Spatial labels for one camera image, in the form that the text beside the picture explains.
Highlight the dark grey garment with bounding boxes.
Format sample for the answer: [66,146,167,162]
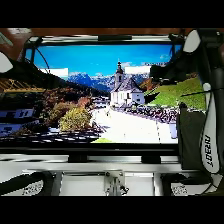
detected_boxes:
[176,101,208,172]

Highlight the black cable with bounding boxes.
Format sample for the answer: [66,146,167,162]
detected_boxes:
[180,87,224,98]

